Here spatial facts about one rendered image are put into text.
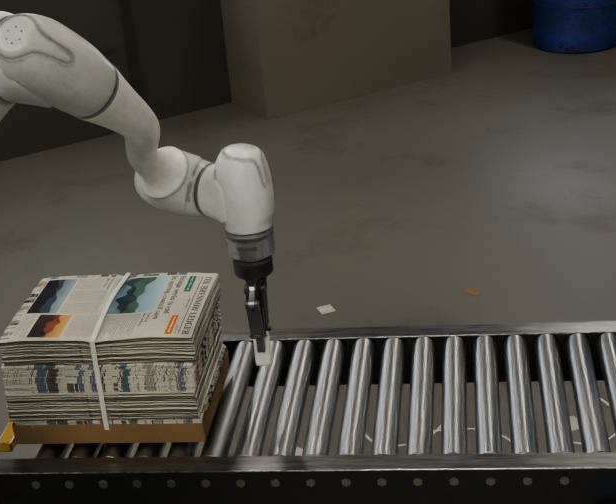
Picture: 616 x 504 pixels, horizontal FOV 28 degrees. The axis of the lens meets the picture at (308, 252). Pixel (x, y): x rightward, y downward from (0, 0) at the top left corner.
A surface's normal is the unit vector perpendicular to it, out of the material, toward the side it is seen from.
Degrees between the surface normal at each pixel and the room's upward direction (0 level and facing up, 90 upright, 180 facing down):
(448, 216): 0
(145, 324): 5
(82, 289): 1
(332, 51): 90
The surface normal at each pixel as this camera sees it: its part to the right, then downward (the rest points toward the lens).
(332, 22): 0.49, 0.32
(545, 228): -0.08, -0.91
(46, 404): -0.11, 0.42
